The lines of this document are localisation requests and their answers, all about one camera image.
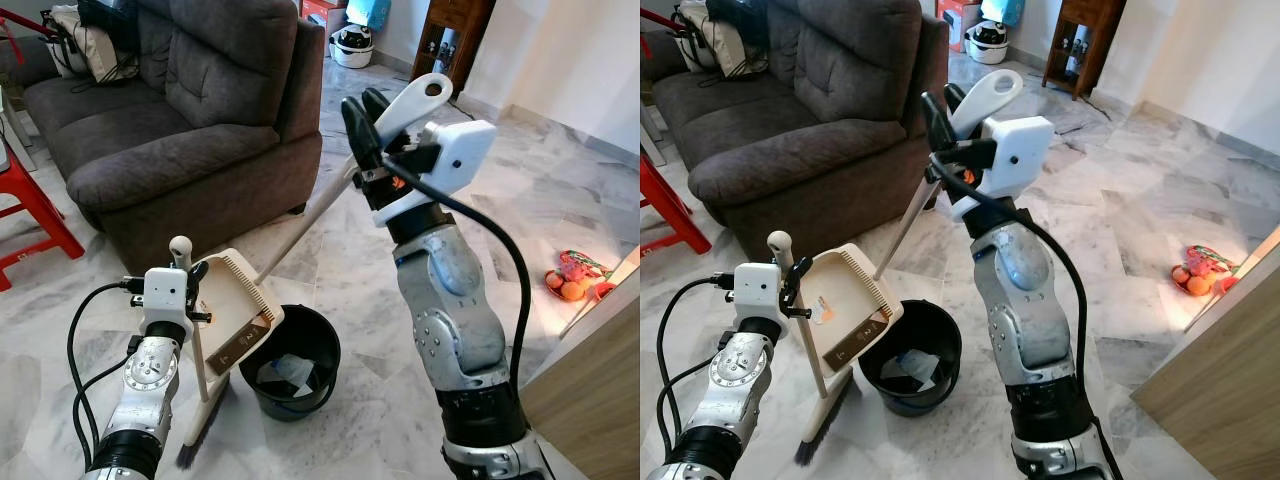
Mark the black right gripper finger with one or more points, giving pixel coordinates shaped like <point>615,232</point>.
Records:
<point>956,95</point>
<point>936,125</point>
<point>360,130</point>
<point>378,102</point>

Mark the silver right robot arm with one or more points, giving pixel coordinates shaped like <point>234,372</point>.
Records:
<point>1030,300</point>
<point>455,300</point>

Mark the black backpack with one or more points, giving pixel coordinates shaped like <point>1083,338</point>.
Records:
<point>105,15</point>
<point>735,12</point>

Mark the red white box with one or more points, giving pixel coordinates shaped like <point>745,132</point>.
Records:
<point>320,8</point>
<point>955,12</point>

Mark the dark wooden cabinet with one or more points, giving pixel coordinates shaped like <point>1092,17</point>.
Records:
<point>455,40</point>
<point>1085,40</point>

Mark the black bucket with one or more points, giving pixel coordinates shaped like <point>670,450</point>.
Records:
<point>300,395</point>
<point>925,395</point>

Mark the blue plastic bag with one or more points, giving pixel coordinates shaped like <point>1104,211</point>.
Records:
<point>368,12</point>
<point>1003,10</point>

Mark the white crumpled paper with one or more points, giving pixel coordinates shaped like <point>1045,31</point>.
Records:
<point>285,372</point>
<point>910,365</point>

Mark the beige bag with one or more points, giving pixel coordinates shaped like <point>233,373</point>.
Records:
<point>85,50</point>
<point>725,50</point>

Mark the white black round appliance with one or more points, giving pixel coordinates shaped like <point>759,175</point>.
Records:
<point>352,45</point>
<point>988,42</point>

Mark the red stool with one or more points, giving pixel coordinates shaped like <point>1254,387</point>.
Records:
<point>665,205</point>
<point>30,205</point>

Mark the dark brown fabric sofa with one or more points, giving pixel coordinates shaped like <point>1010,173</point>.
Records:
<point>200,110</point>
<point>830,110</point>

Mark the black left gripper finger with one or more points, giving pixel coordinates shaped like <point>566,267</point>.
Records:
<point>797,314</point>
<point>797,275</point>
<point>197,280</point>
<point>200,316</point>

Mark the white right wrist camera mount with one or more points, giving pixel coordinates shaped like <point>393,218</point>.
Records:
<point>455,160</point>
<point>1015,160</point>

